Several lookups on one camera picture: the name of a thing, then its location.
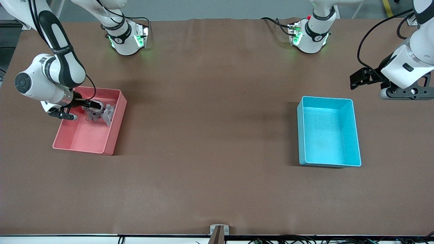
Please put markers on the pink plastic box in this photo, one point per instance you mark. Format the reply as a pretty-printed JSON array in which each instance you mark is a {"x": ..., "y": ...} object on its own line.
[{"x": 88, "y": 139}]

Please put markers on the blue plastic box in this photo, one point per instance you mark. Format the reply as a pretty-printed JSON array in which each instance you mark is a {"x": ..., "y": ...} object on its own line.
[{"x": 322, "y": 135}]

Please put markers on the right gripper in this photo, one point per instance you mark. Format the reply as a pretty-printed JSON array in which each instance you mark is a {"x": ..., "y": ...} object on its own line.
[{"x": 79, "y": 100}]

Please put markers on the aluminium frame profile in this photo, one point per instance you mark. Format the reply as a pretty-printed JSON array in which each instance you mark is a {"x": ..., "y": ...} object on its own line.
[
  {"x": 13, "y": 23},
  {"x": 413, "y": 21}
]

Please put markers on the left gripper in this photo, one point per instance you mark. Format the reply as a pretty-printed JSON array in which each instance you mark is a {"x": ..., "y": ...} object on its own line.
[{"x": 378, "y": 75}]

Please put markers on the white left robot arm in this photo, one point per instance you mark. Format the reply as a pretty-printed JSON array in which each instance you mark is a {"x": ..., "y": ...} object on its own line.
[{"x": 313, "y": 37}]

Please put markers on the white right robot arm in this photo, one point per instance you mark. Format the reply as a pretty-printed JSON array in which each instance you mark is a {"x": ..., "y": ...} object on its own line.
[{"x": 37, "y": 84}]

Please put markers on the silver metal bracket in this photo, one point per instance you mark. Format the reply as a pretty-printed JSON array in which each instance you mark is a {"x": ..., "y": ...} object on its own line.
[{"x": 213, "y": 230}]

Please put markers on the brown table mat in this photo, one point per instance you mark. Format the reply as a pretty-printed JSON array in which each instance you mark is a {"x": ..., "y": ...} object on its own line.
[{"x": 217, "y": 101}]

